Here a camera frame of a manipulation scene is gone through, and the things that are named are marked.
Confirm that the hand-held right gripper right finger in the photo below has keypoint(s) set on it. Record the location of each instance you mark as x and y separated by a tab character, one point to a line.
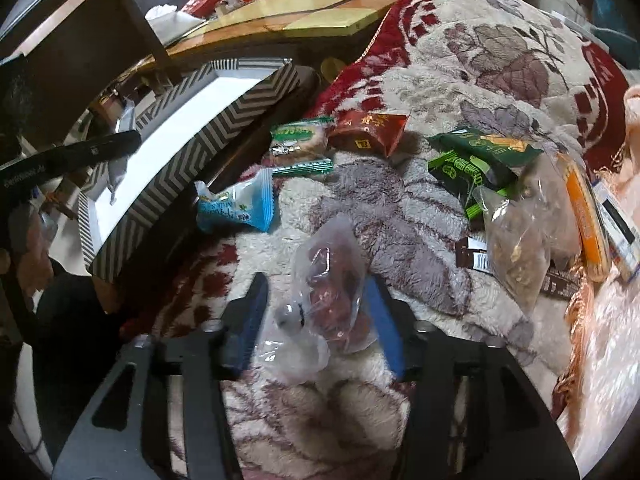
387	325

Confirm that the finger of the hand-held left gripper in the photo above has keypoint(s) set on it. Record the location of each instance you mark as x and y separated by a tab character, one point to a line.
107	144

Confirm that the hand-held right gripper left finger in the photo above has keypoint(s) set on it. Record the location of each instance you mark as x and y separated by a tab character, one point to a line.
250	320

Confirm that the clear bag of red dates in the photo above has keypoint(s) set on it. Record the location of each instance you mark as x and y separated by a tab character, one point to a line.
325	300

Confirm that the chevron striped box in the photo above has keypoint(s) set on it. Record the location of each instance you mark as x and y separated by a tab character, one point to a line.
200	125

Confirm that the orange snack box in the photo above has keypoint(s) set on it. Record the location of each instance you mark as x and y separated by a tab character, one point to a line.
585	215

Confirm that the person's left forearm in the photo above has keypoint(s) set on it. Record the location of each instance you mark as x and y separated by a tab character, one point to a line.
70	325

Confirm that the person's left hand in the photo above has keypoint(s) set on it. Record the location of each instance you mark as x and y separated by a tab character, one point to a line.
35	260

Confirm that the dark wooden cabinet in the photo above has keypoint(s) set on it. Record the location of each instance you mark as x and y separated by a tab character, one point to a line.
75	50

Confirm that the brown snack bar packet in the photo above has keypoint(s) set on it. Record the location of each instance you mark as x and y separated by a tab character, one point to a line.
471	255

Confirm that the blue snack packet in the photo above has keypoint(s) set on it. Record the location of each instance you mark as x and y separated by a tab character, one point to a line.
237	205

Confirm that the white plastic bag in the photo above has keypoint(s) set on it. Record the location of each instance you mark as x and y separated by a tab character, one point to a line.
167	16

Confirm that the clear bag of nuts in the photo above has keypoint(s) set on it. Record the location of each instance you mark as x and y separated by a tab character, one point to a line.
512	250
547	195

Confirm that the red gift box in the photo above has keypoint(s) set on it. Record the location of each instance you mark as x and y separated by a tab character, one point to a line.
202	0

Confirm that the light green snack packet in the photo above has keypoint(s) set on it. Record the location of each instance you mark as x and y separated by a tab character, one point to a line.
299	146

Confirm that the red snack packet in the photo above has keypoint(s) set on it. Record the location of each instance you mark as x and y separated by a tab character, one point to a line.
370	132

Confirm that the pink satin quilt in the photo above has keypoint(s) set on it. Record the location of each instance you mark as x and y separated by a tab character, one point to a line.
610	360

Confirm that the wooden table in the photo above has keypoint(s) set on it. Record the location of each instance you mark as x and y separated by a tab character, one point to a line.
310	15

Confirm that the white and blue box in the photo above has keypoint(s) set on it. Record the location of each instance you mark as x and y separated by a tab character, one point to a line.
617	230

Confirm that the floral plush blanket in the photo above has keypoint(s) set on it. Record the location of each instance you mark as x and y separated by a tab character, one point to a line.
440	60

